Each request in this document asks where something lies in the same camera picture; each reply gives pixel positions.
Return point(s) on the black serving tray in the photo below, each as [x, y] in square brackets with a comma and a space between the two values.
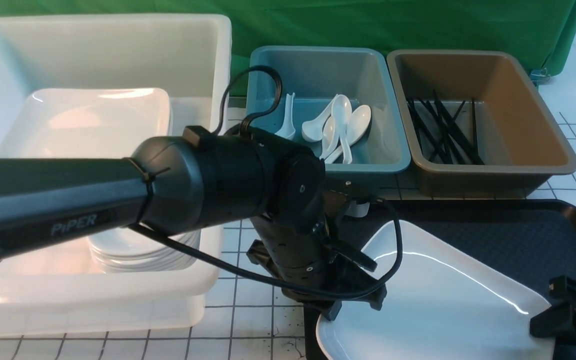
[529, 241]

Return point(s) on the brown plastic bin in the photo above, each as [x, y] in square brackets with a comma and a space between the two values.
[520, 142]

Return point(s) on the blue plastic bin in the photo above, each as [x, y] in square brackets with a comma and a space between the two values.
[315, 75]

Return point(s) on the black chopsticks in bin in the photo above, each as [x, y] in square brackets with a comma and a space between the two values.
[444, 136]

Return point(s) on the stack of white square plates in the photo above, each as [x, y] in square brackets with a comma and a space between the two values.
[87, 123]

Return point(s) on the white spoon short middle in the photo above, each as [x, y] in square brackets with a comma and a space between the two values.
[312, 130]

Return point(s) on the white spoon long centre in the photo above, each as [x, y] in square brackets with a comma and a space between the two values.
[341, 112]

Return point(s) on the metal clamp on backdrop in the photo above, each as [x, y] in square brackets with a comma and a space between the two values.
[540, 76]

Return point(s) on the white square rice plate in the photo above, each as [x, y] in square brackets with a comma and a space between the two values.
[440, 305]

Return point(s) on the large white plastic tub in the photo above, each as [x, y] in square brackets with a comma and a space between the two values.
[61, 289]

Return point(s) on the green cloth backdrop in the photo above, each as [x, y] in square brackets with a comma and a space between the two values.
[538, 33]

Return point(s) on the stack of white bowls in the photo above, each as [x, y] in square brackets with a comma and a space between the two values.
[122, 250]

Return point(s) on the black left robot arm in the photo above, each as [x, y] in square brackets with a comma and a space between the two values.
[172, 185]

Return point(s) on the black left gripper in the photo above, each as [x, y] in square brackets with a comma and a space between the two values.
[314, 255]

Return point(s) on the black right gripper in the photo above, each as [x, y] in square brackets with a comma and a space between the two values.
[559, 320]

